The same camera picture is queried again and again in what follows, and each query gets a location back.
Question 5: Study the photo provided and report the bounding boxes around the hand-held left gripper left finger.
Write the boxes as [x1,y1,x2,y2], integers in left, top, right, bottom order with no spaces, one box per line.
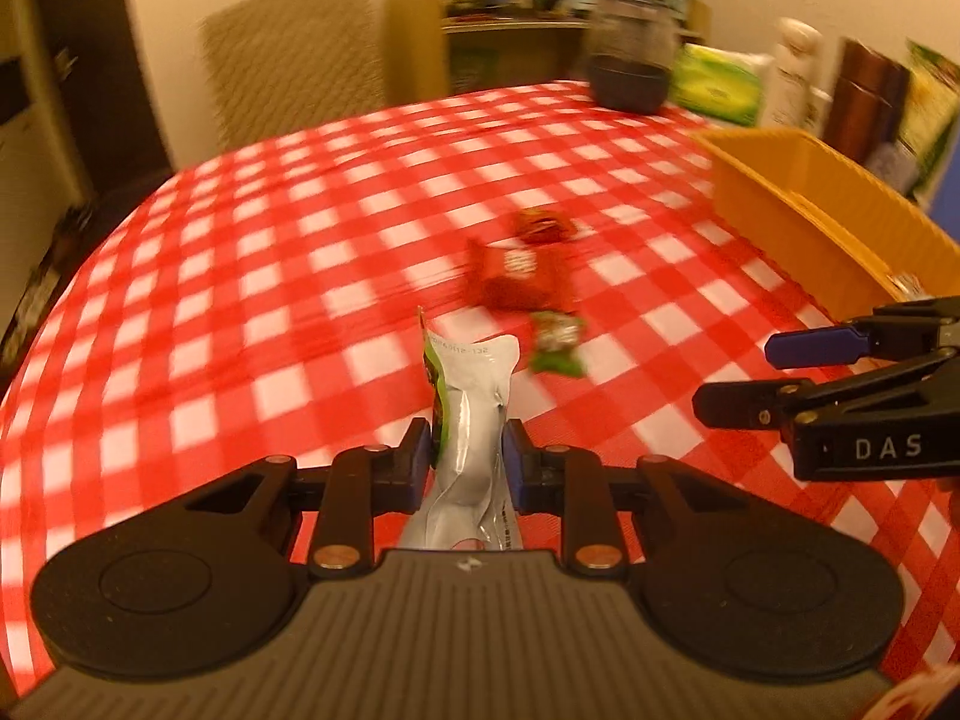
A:
[112,420,437,578]

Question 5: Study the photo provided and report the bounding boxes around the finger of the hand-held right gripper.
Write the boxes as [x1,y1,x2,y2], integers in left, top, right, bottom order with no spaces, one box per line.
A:
[765,298,960,371]
[691,351,960,432]

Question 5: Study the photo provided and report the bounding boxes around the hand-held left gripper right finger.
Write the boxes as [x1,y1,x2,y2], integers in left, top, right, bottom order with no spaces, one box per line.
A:
[504,420,826,578]

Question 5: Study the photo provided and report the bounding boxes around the white green snack packet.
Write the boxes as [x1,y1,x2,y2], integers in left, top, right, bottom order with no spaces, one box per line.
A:
[397,306,526,552]

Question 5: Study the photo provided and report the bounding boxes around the yellow plastic tray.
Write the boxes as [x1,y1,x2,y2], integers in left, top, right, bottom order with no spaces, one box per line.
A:
[690,127,960,323]

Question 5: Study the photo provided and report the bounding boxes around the green candy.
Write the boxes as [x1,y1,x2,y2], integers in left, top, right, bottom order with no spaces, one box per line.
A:
[529,310,587,377]

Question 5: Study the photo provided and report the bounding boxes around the red snack packet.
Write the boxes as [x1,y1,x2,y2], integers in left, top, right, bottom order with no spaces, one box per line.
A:
[465,240,578,314]

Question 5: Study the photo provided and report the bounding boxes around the small red twisted candy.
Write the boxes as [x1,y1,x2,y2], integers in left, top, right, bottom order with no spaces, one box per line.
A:
[510,208,582,245]

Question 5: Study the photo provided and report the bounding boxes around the red checked tablecloth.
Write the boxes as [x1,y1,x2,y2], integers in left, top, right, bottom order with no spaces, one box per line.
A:
[0,79,960,691]

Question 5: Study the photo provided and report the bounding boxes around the brown metal thermos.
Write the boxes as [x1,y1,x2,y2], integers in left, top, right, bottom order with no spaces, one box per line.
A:
[821,37,912,166]

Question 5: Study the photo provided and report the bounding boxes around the green printed bag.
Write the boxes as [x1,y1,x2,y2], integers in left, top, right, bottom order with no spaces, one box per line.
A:
[896,41,960,196]

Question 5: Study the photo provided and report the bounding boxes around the white drink bottle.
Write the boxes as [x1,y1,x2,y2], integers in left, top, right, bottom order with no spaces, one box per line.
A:
[757,17,826,132]

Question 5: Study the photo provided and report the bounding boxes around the green tissue pack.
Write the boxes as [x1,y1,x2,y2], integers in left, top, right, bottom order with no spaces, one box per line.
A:
[670,43,773,128]

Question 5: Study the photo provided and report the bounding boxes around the glass jar with dark contents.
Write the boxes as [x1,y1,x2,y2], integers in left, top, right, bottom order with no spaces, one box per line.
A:
[583,0,680,113]

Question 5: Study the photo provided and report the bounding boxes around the beige quilted chair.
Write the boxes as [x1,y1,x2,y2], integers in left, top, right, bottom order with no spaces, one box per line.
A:
[199,0,387,155]

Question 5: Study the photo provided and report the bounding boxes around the wooden shelf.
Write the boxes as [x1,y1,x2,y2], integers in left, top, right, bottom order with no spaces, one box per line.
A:
[386,0,710,98]

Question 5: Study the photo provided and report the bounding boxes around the dark wooden door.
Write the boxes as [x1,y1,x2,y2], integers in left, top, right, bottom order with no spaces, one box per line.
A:
[34,0,175,188]

